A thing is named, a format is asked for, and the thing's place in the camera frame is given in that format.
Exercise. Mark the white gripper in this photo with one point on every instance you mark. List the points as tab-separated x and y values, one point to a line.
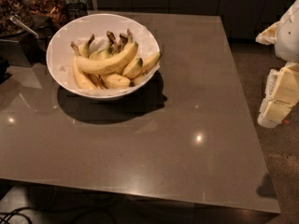
289	36

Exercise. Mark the bottom middle yellow banana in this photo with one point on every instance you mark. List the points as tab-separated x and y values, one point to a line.
115	81

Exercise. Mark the small right yellow banana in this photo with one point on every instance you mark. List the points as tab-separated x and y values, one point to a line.
133	68

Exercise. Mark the tray of brown snacks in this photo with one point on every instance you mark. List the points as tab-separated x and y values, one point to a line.
53	9

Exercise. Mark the far right yellow banana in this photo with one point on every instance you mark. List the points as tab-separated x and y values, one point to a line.
148	64

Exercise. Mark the metal spoon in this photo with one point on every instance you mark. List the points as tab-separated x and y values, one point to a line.
16	20

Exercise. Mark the dark wire basket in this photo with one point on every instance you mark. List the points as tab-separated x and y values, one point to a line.
76	10

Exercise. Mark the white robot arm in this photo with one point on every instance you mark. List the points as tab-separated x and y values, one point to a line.
284	35

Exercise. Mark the upper left green-yellow banana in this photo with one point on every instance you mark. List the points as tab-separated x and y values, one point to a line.
84	48

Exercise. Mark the white bowl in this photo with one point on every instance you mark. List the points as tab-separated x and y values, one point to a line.
81	29

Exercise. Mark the left yellow banana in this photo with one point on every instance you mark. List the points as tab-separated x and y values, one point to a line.
81	78

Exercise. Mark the large curved yellow banana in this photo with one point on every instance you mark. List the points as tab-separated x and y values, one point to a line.
109	65

